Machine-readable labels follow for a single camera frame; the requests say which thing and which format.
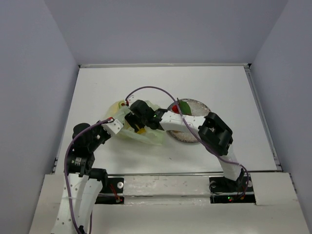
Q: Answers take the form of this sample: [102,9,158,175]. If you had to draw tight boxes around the yellow fake mango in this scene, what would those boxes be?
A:
[135,126,146,135]

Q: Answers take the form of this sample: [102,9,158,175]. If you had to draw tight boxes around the light green plastic bag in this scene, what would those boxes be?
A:
[104,100,165,145]

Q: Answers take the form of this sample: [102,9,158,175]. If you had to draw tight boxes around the red fake cherries with leaf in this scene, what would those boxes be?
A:
[170,99,192,116]

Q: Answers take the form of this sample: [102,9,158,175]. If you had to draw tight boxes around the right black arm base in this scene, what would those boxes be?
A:
[209,176,256,204]

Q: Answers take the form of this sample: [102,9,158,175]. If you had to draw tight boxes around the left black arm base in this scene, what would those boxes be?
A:
[95,177,124,205]

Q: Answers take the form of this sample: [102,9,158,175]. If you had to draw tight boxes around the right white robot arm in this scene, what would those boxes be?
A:
[125,99,244,191]

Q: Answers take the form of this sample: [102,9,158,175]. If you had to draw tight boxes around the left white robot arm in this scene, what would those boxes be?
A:
[51,117,122,234]

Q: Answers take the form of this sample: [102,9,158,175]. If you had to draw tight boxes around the speckled ceramic plate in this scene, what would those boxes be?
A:
[167,98,211,143]

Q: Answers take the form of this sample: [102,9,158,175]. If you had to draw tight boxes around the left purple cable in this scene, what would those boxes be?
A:
[63,118,113,234]

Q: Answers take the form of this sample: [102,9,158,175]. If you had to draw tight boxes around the purple cable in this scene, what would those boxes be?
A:
[63,118,113,234]
[124,85,250,198]

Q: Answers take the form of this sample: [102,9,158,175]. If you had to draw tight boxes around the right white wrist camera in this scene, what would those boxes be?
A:
[125,95,138,107]

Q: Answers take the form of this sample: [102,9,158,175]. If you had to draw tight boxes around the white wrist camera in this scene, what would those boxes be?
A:
[102,118,123,136]
[125,95,138,107]

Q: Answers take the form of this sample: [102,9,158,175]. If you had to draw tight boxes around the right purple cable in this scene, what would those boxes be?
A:
[124,85,250,198]

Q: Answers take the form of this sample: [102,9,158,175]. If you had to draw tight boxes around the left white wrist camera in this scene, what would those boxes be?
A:
[102,118,123,136]

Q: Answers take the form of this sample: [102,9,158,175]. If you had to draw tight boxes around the aluminium table frame rail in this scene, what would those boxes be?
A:
[79,63,252,68]

